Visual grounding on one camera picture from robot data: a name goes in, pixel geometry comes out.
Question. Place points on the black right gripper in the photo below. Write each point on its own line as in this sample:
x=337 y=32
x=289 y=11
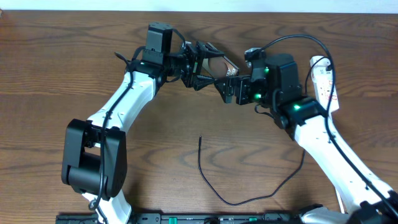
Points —
x=243 y=83

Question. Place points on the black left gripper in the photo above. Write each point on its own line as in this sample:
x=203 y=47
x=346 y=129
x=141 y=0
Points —
x=195 y=78

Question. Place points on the white power strip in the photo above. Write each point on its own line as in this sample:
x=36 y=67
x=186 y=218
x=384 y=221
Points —
x=323 y=92

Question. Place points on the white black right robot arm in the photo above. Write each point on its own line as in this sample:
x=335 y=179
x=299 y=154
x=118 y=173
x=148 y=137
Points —
x=274 y=84

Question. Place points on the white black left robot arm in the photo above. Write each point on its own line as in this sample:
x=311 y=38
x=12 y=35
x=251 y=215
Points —
x=95 y=155

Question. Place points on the white USB charger adapter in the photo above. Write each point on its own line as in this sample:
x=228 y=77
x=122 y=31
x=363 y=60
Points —
x=321 y=69

